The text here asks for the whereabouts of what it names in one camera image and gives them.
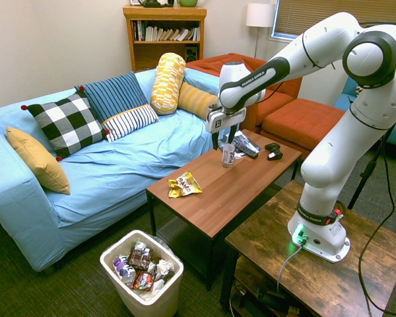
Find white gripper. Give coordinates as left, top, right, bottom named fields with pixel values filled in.
left=205, top=104, right=248, bottom=151

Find yellow chip bag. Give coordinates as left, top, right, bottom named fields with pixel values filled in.
left=167, top=171, right=203, bottom=199

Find clear trash bag liner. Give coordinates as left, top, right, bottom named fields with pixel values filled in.
left=150, top=234, right=174, bottom=254

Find white plastic trash bin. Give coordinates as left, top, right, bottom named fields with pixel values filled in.
left=99, top=229, right=185, bottom=317

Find glossy grey magazine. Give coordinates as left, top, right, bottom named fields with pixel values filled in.
left=234, top=131, right=263, bottom=156
left=217, top=133, right=248, bottom=160

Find clear bottle purple label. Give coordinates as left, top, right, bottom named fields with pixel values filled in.
left=221, top=142, right=236, bottom=168

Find black tv remote control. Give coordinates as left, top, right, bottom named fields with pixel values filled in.
left=234, top=141, right=260, bottom=160

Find mustard striped pillow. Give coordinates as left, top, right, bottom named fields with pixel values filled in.
left=177, top=81, right=219, bottom=122

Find black game controller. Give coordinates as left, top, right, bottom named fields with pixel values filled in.
left=264, top=141, right=284, bottom=161

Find orange ottoman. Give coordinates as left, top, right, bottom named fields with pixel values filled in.
left=261, top=98, right=346, bottom=161

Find yellow white patterned bolster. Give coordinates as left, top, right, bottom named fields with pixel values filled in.
left=150, top=52, right=187, bottom=116

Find black bookshelf speaker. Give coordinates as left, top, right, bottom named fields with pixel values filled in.
left=184, top=46, right=199, bottom=63

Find white navy striped pillow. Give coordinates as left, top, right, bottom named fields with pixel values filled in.
left=101, top=104, right=160, bottom=143

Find light blue sofa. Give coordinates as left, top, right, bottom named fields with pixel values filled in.
left=0, top=68, right=225, bottom=272

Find wooden bookshelf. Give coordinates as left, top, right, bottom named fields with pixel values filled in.
left=122, top=5, right=208, bottom=73

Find row of books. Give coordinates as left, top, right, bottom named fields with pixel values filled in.
left=133, top=20, right=201, bottom=42

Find blue striped pillow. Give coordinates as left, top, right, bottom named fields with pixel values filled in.
left=75, top=71, right=149, bottom=123

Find white shade floor lamp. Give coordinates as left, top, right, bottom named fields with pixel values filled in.
left=246, top=3, right=277, bottom=59

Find crumpled white paper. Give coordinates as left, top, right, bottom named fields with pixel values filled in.
left=156, top=259, right=175, bottom=277

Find brown window blinds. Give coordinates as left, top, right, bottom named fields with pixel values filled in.
left=272, top=0, right=396, bottom=40

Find brown chocolate wrapper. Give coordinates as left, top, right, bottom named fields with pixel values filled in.
left=127, top=246, right=152, bottom=270

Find black object on bookshelf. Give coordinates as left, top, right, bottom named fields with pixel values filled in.
left=140, top=0, right=175, bottom=8

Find black white checkered pillow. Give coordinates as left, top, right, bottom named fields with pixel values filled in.
left=20, top=86, right=110, bottom=162

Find red brown snack wrapper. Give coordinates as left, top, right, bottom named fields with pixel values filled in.
left=131, top=270, right=156, bottom=292

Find discarded bottle purple label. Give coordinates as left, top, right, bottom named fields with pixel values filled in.
left=114, top=256, right=137, bottom=285

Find rustic dark wood table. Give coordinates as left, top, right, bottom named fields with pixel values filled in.
left=219, top=180, right=396, bottom=317

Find plain mustard pillow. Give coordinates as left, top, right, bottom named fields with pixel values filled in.
left=5, top=126, right=71, bottom=195

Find wooden coffee table black frame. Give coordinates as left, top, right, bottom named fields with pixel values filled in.
left=146, top=128, right=303, bottom=291

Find grey base cable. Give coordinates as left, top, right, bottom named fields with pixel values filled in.
left=276, top=244, right=304, bottom=293

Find black camera tripod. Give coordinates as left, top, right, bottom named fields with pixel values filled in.
left=346, top=125, right=396, bottom=211

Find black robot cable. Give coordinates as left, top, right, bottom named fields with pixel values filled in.
left=358, top=21, right=396, bottom=313

